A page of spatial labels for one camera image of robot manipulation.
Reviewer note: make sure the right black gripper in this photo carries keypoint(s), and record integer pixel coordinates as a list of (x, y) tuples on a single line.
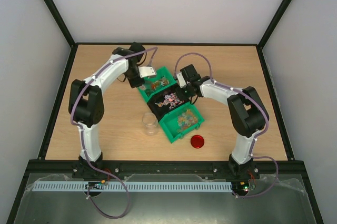
[(183, 90)]

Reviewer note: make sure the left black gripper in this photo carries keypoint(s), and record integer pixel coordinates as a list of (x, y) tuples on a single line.
[(134, 83)]

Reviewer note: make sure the black bin with swirl lollipops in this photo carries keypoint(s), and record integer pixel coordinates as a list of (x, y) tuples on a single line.
[(167, 100)]

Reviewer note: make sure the green bin with lollipops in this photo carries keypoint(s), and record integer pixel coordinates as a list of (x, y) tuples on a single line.
[(160, 82)]

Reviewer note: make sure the green bin with gummy candies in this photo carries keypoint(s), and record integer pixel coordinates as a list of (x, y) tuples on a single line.
[(181, 121)]

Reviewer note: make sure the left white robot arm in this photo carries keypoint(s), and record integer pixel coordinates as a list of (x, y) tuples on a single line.
[(86, 105)]

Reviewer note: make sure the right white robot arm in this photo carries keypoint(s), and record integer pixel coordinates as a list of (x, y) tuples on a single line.
[(248, 114)]

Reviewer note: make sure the clear glass jar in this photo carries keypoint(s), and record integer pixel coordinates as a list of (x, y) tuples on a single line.
[(150, 124)]

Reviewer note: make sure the red jar lid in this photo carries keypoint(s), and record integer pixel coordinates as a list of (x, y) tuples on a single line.
[(197, 141)]

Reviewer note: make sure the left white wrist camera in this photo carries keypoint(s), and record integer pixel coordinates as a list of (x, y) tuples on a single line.
[(146, 71)]

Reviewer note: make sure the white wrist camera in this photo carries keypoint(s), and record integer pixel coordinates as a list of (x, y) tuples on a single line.
[(180, 80), (146, 71)]

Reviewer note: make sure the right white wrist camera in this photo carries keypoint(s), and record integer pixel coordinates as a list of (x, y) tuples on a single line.
[(180, 80)]

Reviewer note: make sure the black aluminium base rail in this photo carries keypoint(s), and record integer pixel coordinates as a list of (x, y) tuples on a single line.
[(211, 169)]

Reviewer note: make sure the light blue cable duct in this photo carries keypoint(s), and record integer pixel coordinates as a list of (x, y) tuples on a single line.
[(81, 186)]

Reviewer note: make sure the black frame post left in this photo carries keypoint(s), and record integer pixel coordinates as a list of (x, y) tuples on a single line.
[(59, 21)]

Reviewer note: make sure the black frame post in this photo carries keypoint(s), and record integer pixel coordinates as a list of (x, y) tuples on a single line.
[(273, 23), (59, 21)]

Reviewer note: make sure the black frame post right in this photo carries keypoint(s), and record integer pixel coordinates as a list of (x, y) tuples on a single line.
[(273, 23)]

